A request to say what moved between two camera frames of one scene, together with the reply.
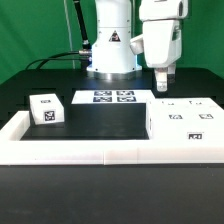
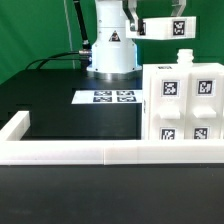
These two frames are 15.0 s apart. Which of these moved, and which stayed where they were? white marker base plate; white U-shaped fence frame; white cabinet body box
Moved: white cabinet body box
Stayed: white U-shaped fence frame; white marker base plate
